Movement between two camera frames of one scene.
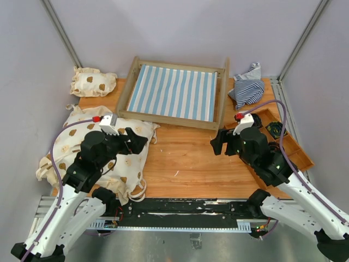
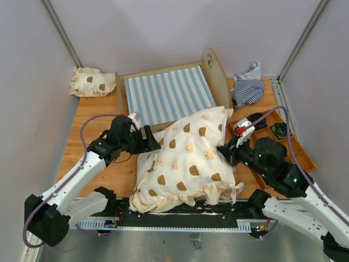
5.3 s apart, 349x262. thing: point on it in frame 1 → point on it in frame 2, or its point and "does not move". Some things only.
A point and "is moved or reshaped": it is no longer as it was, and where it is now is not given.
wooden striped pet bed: (190, 95) is moved or reshaped
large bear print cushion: (125, 177) → (188, 169)
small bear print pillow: (91, 82) does not move
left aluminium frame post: (61, 31) does not move
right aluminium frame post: (302, 40) does not move
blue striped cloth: (248, 88) does not move
